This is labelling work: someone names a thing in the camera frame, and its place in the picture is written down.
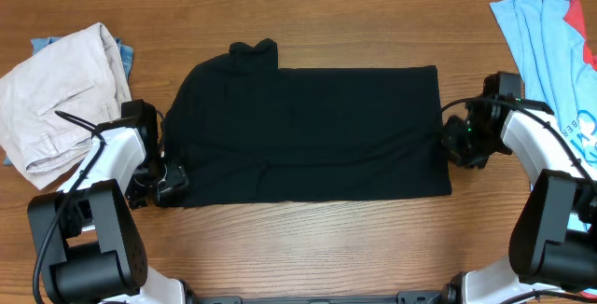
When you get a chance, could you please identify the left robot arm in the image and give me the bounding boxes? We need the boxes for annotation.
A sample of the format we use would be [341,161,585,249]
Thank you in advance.
[27,100,198,304]

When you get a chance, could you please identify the black shirt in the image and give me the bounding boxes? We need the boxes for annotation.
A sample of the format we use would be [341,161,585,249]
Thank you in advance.
[163,39,451,207]

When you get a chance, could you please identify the blue folded jeans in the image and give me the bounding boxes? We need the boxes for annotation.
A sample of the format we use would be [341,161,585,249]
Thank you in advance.
[3,36,135,167]

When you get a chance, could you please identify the light blue t-shirt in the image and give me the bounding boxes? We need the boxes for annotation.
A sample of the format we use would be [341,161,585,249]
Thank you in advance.
[490,0,596,167]

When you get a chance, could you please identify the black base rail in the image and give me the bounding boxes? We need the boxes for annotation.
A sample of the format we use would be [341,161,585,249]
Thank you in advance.
[186,287,462,304]

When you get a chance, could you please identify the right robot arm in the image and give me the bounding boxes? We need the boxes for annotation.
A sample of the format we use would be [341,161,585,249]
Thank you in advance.
[433,72,596,303]

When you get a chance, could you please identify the beige folded trousers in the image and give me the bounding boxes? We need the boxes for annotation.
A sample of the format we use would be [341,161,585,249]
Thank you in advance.
[1,22,132,189]

